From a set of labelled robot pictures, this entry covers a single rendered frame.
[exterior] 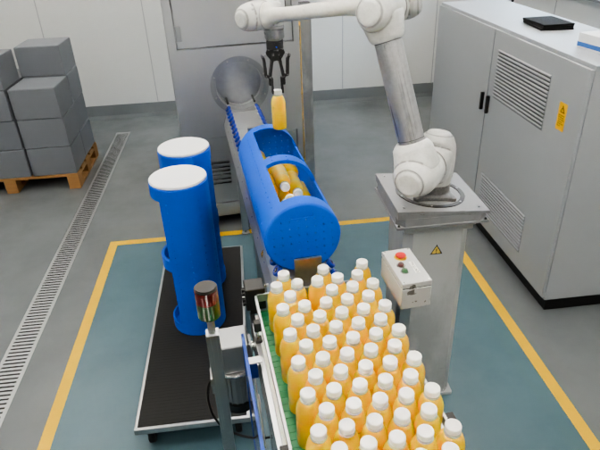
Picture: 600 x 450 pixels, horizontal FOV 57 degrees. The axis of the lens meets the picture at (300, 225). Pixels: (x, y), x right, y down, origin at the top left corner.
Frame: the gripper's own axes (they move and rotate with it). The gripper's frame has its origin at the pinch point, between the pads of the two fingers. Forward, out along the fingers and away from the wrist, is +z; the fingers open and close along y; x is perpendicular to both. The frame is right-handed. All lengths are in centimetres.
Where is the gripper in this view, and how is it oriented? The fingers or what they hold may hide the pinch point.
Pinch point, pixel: (277, 85)
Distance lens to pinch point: 258.0
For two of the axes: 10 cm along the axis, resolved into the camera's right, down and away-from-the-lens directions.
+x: 2.0, 4.8, -8.5
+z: 0.4, 8.7, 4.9
